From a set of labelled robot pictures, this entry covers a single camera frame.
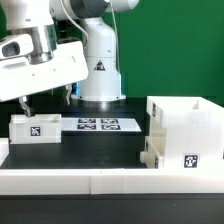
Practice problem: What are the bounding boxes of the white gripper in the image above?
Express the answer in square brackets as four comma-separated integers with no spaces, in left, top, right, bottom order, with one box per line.
[0,41,88,117]

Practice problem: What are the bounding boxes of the white drawer box two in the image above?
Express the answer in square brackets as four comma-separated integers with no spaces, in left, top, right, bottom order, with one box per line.
[9,114,61,144]

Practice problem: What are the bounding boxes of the white drawer box one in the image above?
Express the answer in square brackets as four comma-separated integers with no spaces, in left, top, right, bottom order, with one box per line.
[140,136,165,169]

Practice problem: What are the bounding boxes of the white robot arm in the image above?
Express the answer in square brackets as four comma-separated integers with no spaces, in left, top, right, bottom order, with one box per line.
[0,0,139,117]

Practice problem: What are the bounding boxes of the white marker sheet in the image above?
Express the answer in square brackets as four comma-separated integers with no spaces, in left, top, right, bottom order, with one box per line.
[61,118,141,132]

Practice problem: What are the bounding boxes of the white left barrier block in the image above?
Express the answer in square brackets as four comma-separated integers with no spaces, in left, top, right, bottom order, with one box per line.
[0,138,9,166]

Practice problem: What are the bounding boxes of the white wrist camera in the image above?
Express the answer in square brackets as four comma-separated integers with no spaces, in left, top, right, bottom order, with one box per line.
[0,34,34,60]

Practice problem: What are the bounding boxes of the white cable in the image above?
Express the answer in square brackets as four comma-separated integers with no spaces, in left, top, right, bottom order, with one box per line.
[59,0,122,74]

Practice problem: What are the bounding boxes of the white front barrier rail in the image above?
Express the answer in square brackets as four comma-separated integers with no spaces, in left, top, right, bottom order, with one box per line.
[0,169,224,195]

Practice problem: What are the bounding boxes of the white drawer cabinet frame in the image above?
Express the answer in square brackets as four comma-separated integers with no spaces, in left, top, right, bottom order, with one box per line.
[146,96,224,169]

